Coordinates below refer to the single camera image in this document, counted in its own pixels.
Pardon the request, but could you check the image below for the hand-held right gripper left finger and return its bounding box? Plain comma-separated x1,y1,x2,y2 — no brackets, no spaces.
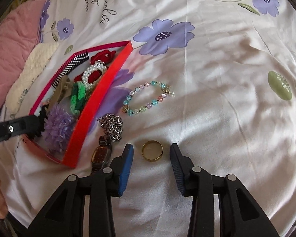
27,143,134,237

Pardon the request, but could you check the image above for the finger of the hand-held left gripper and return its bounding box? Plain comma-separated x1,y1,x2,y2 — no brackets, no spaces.
0,108,49,144

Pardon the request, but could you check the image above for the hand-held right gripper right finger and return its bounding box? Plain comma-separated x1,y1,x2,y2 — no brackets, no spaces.
169,143,273,237

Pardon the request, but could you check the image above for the gold ring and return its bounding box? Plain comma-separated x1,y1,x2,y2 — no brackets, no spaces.
141,140,164,163

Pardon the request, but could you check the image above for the purple flower hair tie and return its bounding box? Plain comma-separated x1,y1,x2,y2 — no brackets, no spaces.
43,104,77,151

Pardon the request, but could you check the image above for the beige hair claw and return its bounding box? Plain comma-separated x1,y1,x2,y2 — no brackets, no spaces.
49,76,74,104

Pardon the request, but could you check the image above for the green hair tie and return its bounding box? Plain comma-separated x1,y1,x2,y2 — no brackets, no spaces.
69,82,94,115

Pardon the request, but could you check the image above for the red shallow cardboard box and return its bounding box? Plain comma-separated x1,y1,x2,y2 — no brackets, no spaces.
30,41,134,169

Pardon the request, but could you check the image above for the black hair comb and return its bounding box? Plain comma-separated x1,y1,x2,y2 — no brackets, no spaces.
52,51,90,88

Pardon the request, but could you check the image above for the white pearl hair tie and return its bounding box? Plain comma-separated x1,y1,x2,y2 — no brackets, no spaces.
81,63,108,90

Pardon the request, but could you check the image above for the red bow hair clip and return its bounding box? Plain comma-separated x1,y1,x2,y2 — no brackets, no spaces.
74,50,116,83

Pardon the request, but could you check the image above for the silver wristwatch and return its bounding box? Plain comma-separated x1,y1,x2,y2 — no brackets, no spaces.
90,136,114,176

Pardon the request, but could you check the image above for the white fluffy blanket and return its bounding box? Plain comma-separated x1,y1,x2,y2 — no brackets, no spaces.
6,42,60,115

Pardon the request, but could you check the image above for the pink quilt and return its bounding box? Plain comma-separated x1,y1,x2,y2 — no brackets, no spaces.
0,0,65,114

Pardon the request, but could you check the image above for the white floral bedsheet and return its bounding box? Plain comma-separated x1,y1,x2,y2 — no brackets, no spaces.
0,0,296,237

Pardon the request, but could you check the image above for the silver chain necklace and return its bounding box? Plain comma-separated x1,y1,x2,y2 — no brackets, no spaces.
98,114,125,142

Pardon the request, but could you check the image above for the pastel beaded bracelet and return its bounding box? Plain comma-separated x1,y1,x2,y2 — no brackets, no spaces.
123,80,175,116

